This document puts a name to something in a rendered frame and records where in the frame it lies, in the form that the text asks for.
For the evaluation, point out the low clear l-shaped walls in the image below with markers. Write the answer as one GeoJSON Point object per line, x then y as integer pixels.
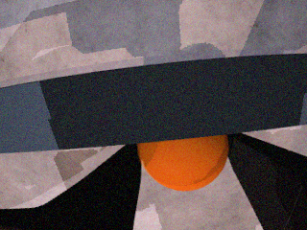
{"type": "Point", "coordinates": [300, 137]}

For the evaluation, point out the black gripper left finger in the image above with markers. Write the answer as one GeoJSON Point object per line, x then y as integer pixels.
{"type": "Point", "coordinates": [106, 199]}

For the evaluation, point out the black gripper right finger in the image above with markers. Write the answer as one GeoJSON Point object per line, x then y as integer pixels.
{"type": "Point", "coordinates": [274, 179]}

